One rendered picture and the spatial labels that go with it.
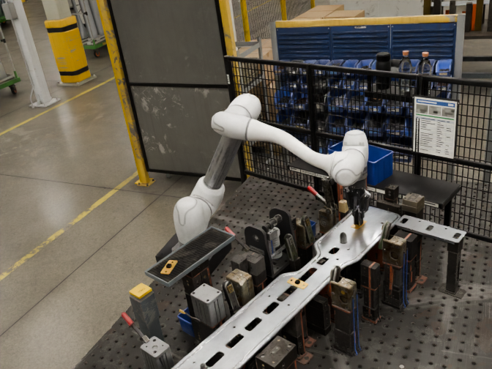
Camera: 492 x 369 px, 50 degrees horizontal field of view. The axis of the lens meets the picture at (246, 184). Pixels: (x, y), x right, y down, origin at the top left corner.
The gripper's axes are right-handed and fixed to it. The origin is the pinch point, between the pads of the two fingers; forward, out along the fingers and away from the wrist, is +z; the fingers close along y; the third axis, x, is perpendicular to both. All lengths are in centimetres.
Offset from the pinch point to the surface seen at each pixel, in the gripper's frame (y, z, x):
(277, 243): -19.4, 0.2, -34.5
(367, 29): -101, -35, 188
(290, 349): 21, 2, -79
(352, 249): 6.2, 5.6, -15.7
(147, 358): -17, 2, -109
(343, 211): -11.6, 3.8, 6.0
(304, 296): 7, 5, -52
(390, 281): 19.8, 22.3, -8.2
